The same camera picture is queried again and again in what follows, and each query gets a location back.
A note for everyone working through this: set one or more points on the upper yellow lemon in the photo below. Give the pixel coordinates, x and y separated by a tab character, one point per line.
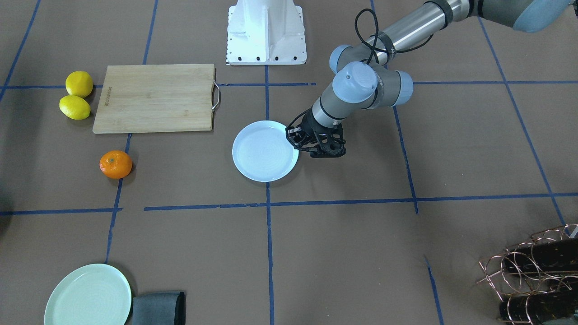
79	83

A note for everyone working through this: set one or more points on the upper dark wine bottle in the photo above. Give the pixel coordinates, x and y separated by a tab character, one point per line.
552	257

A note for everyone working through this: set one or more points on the wooden cutting board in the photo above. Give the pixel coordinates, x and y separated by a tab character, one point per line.
157	98

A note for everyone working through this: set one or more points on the copper wire bottle rack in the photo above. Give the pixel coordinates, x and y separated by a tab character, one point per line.
536	280

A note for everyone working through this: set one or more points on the orange mandarin fruit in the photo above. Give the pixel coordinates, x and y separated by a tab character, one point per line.
115	164

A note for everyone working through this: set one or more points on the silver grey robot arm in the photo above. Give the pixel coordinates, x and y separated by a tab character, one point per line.
363	82

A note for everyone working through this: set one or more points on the yellow lemon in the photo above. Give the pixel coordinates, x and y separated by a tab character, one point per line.
79	83
74	107

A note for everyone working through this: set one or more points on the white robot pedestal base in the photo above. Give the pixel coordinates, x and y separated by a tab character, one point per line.
266	32

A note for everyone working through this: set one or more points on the light blue plate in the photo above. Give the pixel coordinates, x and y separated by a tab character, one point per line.
262	153

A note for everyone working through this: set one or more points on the light green plate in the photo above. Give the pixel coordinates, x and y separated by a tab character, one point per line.
94	294

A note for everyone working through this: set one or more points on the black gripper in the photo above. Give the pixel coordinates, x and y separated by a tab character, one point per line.
309	127

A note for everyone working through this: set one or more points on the lower yellow lemon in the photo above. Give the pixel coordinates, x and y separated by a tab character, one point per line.
74	107

